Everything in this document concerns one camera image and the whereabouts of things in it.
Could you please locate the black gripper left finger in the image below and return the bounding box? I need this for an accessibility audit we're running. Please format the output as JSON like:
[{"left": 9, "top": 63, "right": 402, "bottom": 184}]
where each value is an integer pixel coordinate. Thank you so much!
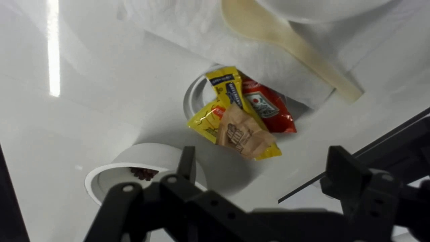
[{"left": 84, "top": 145, "right": 271, "bottom": 242}]

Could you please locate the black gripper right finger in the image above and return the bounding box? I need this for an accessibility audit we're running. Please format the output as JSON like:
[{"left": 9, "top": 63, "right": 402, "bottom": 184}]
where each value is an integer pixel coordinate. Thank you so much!
[{"left": 320, "top": 145, "right": 430, "bottom": 242}]

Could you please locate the brown condiment packet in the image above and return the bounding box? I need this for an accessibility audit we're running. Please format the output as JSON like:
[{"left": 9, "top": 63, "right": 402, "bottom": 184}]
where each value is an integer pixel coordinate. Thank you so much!
[{"left": 218, "top": 103, "right": 277, "bottom": 161}]

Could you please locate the red ketchup packet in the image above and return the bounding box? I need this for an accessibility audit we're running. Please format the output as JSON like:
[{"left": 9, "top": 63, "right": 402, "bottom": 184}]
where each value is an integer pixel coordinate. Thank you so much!
[{"left": 240, "top": 71, "right": 299, "bottom": 134}]

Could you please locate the yellow mustard packet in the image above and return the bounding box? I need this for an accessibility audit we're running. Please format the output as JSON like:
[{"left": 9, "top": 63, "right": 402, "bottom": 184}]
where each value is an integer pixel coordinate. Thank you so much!
[{"left": 187, "top": 99, "right": 283, "bottom": 160}]

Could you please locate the small white plate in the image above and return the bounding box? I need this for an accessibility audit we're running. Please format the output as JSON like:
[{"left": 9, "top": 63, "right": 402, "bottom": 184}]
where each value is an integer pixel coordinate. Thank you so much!
[{"left": 182, "top": 72, "right": 315, "bottom": 125}]

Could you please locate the pile of coffee beans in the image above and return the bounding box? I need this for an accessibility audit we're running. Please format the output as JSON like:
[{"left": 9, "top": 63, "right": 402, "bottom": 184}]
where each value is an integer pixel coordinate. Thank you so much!
[{"left": 129, "top": 167, "right": 159, "bottom": 181}]

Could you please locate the white bowl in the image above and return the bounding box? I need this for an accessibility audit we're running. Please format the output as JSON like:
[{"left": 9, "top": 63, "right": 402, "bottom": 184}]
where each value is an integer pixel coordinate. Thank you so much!
[{"left": 85, "top": 141, "right": 253, "bottom": 212}]

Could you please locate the black holder block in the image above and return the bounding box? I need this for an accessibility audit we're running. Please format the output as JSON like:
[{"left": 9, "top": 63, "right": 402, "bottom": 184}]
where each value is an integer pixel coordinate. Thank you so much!
[{"left": 354, "top": 113, "right": 430, "bottom": 180}]

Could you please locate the wooden spoon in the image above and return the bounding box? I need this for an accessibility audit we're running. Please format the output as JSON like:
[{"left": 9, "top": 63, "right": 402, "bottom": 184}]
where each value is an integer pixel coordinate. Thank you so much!
[{"left": 221, "top": 0, "right": 365, "bottom": 105}]

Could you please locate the white saucer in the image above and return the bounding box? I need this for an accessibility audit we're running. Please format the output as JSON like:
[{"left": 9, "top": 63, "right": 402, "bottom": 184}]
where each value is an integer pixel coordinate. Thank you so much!
[{"left": 257, "top": 0, "right": 396, "bottom": 24}]

